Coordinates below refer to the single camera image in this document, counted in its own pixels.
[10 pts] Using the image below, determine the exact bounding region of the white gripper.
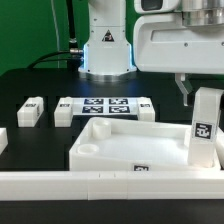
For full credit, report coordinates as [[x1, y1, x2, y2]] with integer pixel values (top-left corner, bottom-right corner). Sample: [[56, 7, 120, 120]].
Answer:
[[133, 13, 224, 106]]

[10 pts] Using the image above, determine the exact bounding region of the white desk top tray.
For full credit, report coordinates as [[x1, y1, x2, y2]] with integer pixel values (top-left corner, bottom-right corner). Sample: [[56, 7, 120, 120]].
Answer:
[[69, 116, 224, 172]]

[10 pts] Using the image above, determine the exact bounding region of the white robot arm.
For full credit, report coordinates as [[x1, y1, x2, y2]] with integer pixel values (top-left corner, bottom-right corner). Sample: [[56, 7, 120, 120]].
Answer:
[[79, 0, 224, 95]]

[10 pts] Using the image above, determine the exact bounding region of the fiducial marker sheet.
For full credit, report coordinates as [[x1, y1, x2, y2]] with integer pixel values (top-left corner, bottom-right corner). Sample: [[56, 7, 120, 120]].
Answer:
[[73, 97, 137, 115]]

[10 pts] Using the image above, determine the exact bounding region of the white left fence block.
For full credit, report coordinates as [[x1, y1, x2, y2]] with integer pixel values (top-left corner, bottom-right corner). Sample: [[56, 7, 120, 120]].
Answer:
[[0, 128, 8, 155]]

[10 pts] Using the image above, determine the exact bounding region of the white front fence bar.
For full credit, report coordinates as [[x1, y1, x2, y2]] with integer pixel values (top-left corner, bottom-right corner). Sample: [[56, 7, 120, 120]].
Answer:
[[0, 171, 224, 201]]

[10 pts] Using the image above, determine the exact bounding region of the black cable bundle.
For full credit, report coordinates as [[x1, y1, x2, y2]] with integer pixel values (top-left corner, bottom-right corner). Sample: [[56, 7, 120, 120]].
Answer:
[[27, 0, 85, 70]]

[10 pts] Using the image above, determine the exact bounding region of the thin white cable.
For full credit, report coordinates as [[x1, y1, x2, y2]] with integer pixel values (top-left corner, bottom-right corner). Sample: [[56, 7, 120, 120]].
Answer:
[[50, 0, 62, 69]]

